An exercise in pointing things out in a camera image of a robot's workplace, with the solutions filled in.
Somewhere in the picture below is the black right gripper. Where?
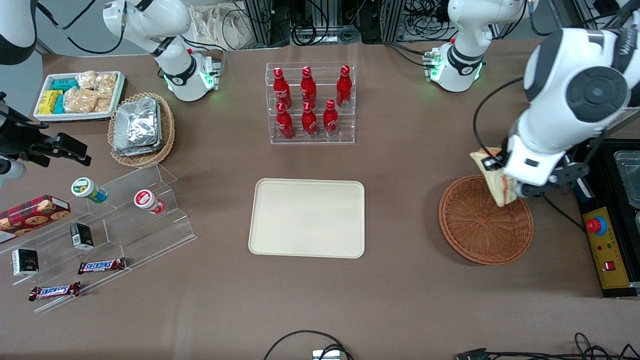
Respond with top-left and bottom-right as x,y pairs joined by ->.
0,120 -> 93,168

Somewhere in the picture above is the triangular sandwich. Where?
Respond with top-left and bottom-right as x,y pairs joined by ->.
470,147 -> 521,207

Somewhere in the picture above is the brown round wicker basket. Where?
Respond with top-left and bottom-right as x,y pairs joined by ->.
438,174 -> 534,266

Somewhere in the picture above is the white rectangular snack tray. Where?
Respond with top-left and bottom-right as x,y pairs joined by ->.
33,71 -> 126,122

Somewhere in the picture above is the oval tan wicker basket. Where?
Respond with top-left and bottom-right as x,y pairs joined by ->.
107,92 -> 176,168

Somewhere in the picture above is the beige rectangular tray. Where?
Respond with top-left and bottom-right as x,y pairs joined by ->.
248,178 -> 366,259

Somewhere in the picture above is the green lid yoghurt cup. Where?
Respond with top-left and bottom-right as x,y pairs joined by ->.
71,177 -> 109,204

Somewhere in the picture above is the yellow snack packet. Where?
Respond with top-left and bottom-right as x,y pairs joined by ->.
38,90 -> 63,115

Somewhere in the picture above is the silver foil package stack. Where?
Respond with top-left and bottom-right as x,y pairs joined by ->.
113,97 -> 163,157

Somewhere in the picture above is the red tartan cookie box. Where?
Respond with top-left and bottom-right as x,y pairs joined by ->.
0,194 -> 71,245

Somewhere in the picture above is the small black box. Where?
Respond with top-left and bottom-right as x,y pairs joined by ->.
69,222 -> 95,251
11,248 -> 39,277

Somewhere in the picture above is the red lid yoghurt cup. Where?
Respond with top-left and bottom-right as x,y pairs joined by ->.
133,189 -> 166,215

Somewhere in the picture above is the clear acrylic stepped stand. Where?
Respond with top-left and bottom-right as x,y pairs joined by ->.
0,162 -> 197,314

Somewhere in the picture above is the brown snickers bar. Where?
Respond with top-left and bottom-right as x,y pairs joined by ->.
77,257 -> 127,275
28,281 -> 82,302

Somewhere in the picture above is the clear plastic container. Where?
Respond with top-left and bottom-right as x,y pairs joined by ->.
614,150 -> 640,211

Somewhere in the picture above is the black control box yellow panel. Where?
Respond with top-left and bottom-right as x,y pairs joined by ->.
570,139 -> 640,299

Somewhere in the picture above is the clear acrylic bottle rack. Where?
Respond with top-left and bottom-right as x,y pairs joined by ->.
265,62 -> 356,146

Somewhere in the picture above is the red cola bottle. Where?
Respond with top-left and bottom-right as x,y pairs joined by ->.
300,65 -> 317,107
301,101 -> 318,138
272,67 -> 292,108
336,65 -> 352,108
276,102 -> 295,140
323,99 -> 339,137

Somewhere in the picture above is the beige crumpled bag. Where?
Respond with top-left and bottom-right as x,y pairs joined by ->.
187,4 -> 256,51

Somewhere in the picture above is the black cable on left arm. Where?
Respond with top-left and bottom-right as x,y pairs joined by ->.
472,77 -> 526,160

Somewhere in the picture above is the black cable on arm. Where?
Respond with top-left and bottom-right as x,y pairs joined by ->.
37,0 -> 126,55
472,77 -> 526,160

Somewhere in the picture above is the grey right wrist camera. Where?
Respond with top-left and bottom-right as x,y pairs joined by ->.
0,155 -> 27,188

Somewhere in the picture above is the black left camera mount bracket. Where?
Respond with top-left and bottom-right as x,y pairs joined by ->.
527,161 -> 592,198

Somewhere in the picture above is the black power cable with plug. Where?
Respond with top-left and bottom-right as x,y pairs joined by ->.
541,192 -> 587,233

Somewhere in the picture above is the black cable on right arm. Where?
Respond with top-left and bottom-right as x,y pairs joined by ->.
37,0 -> 126,55

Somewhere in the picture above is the black cable bundle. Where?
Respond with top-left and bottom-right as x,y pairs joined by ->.
402,0 -> 457,42

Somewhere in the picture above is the black cable with connector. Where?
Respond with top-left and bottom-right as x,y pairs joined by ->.
452,332 -> 640,360

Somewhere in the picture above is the black coiled cable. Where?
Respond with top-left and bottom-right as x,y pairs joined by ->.
291,22 -> 332,47

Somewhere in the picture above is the aluminium profile frame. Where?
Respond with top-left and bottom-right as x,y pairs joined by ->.
240,0 -> 406,48

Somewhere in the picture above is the black looped cable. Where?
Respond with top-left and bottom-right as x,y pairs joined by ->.
263,330 -> 355,360

